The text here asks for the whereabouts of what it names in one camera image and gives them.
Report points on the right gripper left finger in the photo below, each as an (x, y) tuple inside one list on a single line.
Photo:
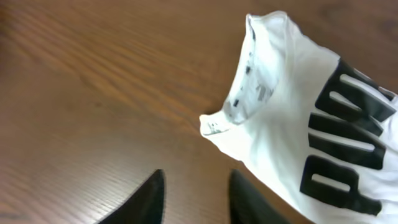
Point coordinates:
[(144, 206)]

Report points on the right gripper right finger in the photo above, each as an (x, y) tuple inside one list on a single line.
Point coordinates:
[(247, 205)]

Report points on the white printed t-shirt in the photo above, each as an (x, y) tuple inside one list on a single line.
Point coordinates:
[(316, 131)]

